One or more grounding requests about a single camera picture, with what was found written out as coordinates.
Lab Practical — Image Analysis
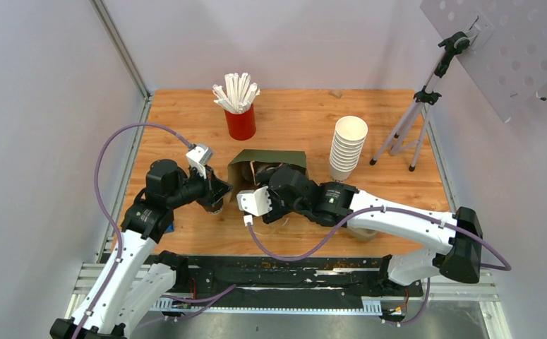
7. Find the green paper bag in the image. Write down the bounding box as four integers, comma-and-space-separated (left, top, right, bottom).
227, 149, 308, 194

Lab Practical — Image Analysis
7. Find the grey perforated panel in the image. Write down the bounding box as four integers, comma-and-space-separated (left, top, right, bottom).
420, 0, 547, 122

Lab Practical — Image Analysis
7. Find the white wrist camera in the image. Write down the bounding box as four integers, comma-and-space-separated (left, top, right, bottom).
236, 186, 272, 217
186, 143, 213, 179

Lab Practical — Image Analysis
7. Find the red cup holder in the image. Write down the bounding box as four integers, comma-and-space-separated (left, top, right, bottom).
224, 105, 256, 141

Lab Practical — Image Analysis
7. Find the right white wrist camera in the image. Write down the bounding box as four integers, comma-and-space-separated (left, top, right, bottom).
236, 186, 272, 217

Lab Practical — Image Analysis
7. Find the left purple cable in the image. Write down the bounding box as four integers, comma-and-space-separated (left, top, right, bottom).
69, 123, 195, 339

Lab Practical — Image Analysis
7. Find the grey tripod stand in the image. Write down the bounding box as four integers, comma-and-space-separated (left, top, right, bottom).
369, 31, 476, 172

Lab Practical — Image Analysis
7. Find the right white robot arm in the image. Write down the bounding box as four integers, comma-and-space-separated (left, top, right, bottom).
238, 165, 483, 295

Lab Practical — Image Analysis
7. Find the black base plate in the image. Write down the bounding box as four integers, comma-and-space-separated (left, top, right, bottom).
170, 256, 423, 309

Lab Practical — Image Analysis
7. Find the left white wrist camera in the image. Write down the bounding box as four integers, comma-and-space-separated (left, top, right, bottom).
186, 143, 213, 179

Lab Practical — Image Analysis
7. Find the stack of white paper cups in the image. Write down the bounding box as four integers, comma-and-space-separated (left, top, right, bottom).
329, 116, 368, 182

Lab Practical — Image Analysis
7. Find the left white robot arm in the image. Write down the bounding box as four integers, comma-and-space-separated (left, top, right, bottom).
49, 160, 233, 338

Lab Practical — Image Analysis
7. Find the white wrapped straws bundle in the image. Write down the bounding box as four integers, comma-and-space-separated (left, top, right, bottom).
212, 73, 260, 115

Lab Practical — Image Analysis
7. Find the brown cardboard cup carrier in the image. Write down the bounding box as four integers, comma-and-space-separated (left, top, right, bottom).
346, 228, 378, 242

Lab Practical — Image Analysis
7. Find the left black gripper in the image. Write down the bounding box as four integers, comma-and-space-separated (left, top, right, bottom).
167, 162, 234, 209

